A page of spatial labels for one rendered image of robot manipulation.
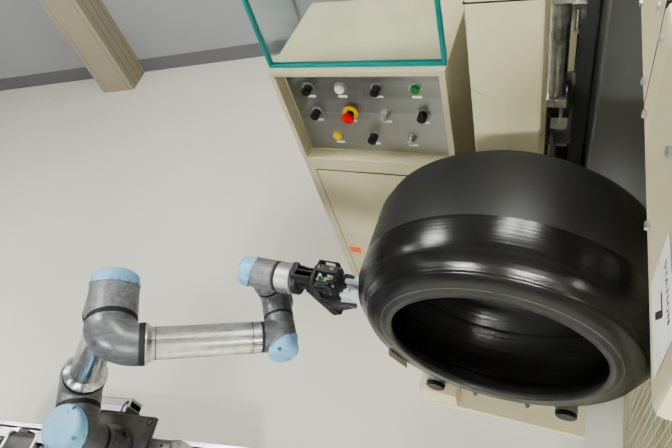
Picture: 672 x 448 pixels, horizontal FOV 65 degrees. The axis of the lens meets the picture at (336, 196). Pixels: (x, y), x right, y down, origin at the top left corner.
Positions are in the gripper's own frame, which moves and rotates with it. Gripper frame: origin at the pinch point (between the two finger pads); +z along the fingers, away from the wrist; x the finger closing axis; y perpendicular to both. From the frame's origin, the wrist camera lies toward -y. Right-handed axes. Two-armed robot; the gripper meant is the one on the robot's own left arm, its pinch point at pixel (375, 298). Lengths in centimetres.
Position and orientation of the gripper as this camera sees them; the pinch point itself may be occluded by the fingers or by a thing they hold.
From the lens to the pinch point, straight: 123.4
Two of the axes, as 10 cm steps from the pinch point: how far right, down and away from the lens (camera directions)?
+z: 9.2, 1.0, -3.9
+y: -2.3, -6.6, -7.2
